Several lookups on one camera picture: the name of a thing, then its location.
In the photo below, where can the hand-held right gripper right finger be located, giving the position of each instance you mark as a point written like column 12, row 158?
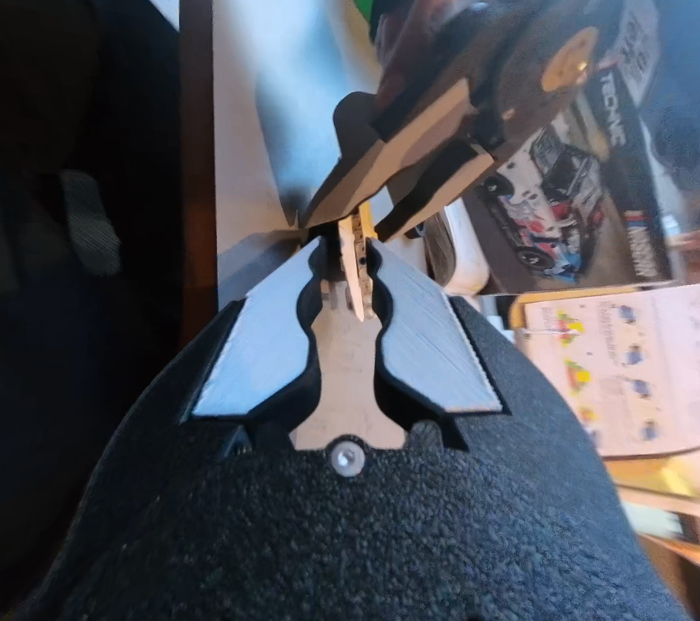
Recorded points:
column 437, row 358

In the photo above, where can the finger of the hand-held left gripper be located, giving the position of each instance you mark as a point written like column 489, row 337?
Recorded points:
column 404, row 139
column 454, row 175

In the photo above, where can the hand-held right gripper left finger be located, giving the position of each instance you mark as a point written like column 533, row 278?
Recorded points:
column 257, row 358

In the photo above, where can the toy race car box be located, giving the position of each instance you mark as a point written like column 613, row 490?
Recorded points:
column 574, row 194

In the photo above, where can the white curved toy beam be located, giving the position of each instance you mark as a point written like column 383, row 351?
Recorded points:
column 358, row 271

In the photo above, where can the thick open instruction booklet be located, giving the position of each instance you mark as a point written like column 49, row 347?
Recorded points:
column 465, row 260

